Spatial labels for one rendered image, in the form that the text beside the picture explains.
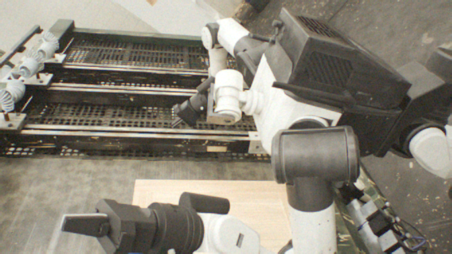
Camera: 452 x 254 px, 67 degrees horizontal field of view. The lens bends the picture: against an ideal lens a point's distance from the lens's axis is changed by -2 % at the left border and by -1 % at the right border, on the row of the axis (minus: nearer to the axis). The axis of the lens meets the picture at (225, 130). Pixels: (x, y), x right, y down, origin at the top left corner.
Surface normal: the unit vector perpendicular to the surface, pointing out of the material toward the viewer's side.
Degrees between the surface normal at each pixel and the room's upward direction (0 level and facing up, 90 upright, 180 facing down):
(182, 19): 90
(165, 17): 90
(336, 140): 36
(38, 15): 90
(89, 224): 100
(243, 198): 57
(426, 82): 22
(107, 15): 90
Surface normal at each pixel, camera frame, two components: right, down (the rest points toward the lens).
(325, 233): 0.32, 0.31
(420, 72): -0.48, -0.69
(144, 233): 0.58, 0.18
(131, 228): 0.62, -0.55
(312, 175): -0.20, 0.58
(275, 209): 0.11, -0.82
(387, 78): 0.11, 0.57
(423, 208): -0.77, -0.47
